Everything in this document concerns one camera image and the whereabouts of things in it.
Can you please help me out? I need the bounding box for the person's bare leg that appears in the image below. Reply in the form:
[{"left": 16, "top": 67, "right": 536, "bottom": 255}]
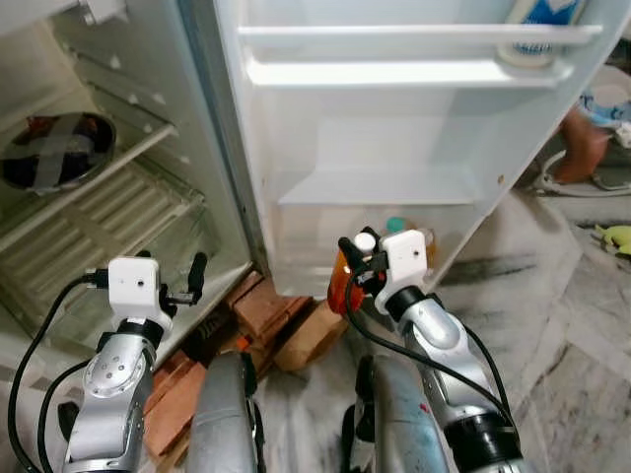
[{"left": 552, "top": 105, "right": 614, "bottom": 185}]

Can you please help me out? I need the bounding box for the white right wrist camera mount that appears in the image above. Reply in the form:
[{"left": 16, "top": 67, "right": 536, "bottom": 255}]
[{"left": 379, "top": 229, "right": 431, "bottom": 299}]

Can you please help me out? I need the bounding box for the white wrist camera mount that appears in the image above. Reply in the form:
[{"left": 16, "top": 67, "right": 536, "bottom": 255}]
[
  {"left": 105, "top": 255, "right": 163, "bottom": 328},
  {"left": 379, "top": 229, "right": 431, "bottom": 299}
]

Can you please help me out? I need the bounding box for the white fridge cabinet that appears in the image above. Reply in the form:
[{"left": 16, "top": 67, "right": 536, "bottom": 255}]
[{"left": 0, "top": 0, "right": 267, "bottom": 395}]

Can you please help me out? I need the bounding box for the white ribbed fridge shelf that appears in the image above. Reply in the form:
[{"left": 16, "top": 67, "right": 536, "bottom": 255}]
[{"left": 0, "top": 153, "right": 210, "bottom": 331}]

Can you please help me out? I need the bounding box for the white milk bottle blue label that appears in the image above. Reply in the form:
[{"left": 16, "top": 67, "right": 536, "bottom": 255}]
[{"left": 496, "top": 0, "right": 585, "bottom": 70}]

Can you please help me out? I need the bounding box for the yellow-green plush toy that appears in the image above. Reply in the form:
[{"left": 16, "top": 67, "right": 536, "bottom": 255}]
[{"left": 590, "top": 224, "right": 631, "bottom": 259}]

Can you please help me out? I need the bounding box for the white fridge door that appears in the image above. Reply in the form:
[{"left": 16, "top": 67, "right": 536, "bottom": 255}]
[{"left": 210, "top": 0, "right": 631, "bottom": 300}]

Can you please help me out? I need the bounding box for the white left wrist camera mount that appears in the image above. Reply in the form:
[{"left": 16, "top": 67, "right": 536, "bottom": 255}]
[{"left": 105, "top": 255, "right": 163, "bottom": 328}]

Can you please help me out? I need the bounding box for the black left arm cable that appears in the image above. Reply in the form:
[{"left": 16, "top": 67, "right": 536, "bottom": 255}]
[{"left": 5, "top": 271, "right": 111, "bottom": 473}]

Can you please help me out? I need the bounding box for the grey right robot leg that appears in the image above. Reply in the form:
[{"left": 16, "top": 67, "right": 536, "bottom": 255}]
[{"left": 343, "top": 355, "right": 455, "bottom": 473}]

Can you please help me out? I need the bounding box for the baby bouncer seat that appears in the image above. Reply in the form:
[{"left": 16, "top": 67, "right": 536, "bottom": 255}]
[{"left": 537, "top": 63, "right": 631, "bottom": 194}]

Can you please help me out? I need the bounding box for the black round pan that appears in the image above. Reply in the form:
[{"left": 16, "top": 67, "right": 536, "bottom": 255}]
[{"left": 0, "top": 110, "right": 118, "bottom": 194}]

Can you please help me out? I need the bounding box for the clear fridge shelf white trim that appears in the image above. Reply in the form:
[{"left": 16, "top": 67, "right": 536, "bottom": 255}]
[{"left": 0, "top": 54, "right": 180, "bottom": 255}]

